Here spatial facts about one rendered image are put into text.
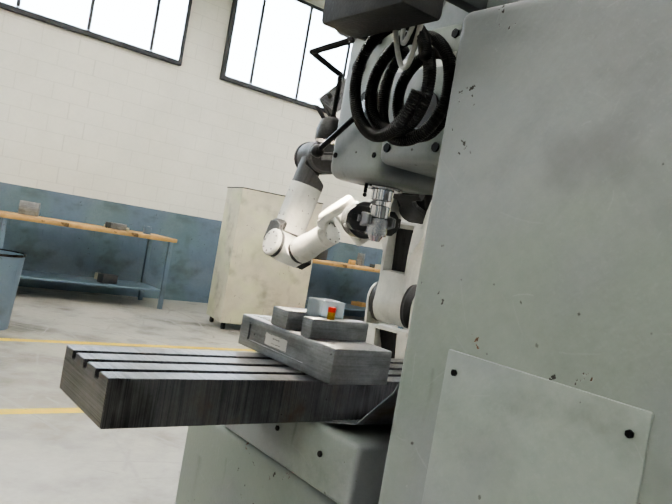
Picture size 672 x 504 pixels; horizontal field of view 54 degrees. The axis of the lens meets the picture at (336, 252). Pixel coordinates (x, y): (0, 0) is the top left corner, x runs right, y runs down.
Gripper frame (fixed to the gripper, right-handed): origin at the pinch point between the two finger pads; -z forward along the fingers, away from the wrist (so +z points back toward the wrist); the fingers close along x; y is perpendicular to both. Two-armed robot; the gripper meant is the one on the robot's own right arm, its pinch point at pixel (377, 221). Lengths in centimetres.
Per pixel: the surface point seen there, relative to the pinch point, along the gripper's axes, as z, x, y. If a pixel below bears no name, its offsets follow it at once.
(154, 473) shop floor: 164, -36, 125
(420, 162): -24.4, -0.9, -11.2
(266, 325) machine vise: 1.1, -20.2, 26.6
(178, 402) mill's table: -30, -37, 36
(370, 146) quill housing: -8.8, -6.9, -14.4
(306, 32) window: 861, 83, -287
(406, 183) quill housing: -9.0, 2.1, -8.4
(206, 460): 18, -26, 64
